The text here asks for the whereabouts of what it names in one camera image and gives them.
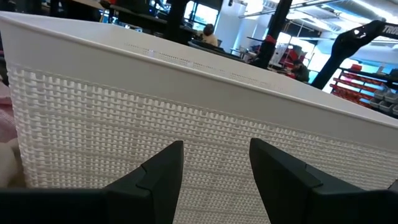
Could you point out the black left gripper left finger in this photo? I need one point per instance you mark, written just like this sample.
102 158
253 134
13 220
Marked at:
155 193

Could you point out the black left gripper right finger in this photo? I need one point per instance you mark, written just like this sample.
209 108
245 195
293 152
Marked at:
286 193

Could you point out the white plastic laundry basket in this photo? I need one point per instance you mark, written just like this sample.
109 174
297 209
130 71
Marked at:
186 93

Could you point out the khaki garment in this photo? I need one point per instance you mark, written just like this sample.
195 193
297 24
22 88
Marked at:
9 161

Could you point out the pink garment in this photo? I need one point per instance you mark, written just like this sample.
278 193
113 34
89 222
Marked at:
6 121

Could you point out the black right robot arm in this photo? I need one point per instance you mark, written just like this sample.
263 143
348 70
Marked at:
342 49

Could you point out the person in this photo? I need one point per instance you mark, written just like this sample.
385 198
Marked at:
300 72
209 36

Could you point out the red shelf rack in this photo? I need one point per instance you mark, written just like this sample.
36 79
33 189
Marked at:
354 85

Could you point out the black column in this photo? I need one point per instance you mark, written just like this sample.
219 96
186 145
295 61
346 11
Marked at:
177 21
273 31

